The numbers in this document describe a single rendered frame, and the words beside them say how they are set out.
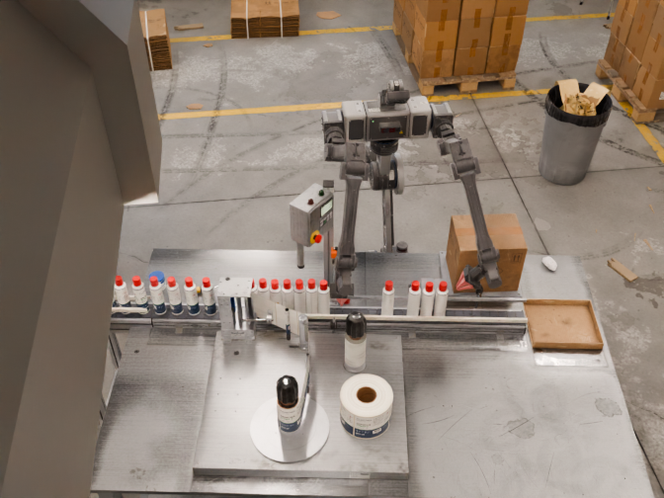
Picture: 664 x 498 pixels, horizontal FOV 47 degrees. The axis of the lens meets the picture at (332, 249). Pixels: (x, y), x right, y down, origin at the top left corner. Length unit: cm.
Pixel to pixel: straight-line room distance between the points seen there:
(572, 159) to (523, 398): 268
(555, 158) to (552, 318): 224
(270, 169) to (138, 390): 278
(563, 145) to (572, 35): 240
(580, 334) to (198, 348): 168
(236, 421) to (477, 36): 423
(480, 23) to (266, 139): 194
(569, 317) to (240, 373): 149
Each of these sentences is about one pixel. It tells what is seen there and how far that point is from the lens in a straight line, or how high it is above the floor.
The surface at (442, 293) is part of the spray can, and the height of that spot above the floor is 104.
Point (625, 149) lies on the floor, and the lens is 629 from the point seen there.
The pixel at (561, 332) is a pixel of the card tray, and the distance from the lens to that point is 354.
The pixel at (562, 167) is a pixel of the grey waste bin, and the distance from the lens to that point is 566.
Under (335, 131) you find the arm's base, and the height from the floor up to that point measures 148.
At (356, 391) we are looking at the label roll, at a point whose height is 102.
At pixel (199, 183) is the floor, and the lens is 562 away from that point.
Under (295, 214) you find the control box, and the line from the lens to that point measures 304.
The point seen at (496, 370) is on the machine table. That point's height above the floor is 83.
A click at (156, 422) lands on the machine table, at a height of 83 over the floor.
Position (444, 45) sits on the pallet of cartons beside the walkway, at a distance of 642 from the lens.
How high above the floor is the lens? 339
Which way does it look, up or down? 43 degrees down
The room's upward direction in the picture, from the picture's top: straight up
